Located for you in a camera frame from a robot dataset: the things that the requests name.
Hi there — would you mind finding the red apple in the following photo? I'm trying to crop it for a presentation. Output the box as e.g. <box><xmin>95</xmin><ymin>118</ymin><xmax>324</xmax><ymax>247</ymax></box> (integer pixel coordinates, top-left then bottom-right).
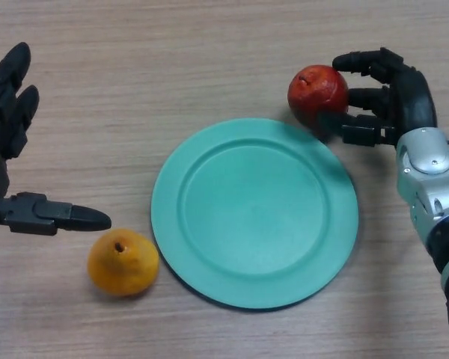
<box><xmin>287</xmin><ymin>64</ymin><xmax>349</xmax><ymax>130</ymax></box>

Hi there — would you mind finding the green round plate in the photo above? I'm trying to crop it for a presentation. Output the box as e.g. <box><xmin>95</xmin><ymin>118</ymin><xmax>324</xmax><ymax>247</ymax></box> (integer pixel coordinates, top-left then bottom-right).
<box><xmin>150</xmin><ymin>117</ymin><xmax>359</xmax><ymax>310</ymax></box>

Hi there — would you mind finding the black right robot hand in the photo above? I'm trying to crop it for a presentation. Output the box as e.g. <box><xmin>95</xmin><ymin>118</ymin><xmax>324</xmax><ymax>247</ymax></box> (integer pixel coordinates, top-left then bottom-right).
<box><xmin>316</xmin><ymin>47</ymin><xmax>439</xmax><ymax>149</ymax></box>

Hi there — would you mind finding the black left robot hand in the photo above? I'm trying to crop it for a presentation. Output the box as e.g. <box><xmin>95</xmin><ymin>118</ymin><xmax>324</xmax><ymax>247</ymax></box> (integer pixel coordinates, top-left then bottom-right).
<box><xmin>0</xmin><ymin>41</ymin><xmax>112</xmax><ymax>236</ymax></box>

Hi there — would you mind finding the yellow pear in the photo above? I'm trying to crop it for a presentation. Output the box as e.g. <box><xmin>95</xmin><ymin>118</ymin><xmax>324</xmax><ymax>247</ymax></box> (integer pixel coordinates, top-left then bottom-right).
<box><xmin>87</xmin><ymin>228</ymin><xmax>160</xmax><ymax>297</ymax></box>

